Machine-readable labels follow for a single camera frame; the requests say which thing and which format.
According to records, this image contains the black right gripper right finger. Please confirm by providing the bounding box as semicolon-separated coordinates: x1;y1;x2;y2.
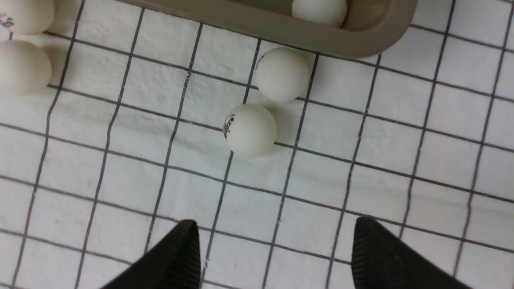
351;216;469;289

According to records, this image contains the white ball with black logo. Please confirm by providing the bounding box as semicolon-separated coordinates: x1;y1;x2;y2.
0;0;55;35

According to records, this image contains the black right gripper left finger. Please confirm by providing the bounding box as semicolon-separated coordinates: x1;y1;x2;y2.
103;220;201;289

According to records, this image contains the white ping-pong ball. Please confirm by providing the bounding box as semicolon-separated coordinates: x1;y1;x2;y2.
292;0;348;28
0;40;53;96

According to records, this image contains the white black-grid tablecloth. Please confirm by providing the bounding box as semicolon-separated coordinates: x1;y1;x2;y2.
0;0;514;289

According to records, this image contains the white ball with side logo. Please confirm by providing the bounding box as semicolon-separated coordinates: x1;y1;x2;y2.
255;47;310;102

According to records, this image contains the white ball with red-black logo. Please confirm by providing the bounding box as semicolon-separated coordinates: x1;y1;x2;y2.
223;104;277;157

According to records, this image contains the olive green plastic bin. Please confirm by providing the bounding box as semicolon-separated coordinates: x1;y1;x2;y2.
128;0;418;59

